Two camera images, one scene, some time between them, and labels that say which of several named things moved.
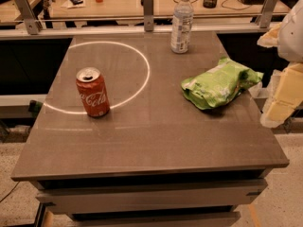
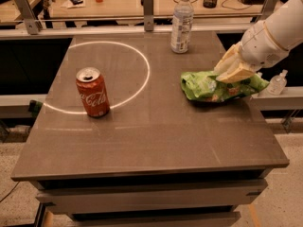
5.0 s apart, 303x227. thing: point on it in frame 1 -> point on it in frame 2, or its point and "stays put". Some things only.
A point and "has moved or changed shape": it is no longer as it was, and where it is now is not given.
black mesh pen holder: x=210 y=0 stays put
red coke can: x=93 y=90 stays put
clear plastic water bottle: x=183 y=24 stays put
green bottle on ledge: x=35 y=106 stays put
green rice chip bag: x=218 y=86 has moved or changed shape
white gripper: x=292 y=37 -> x=260 y=45
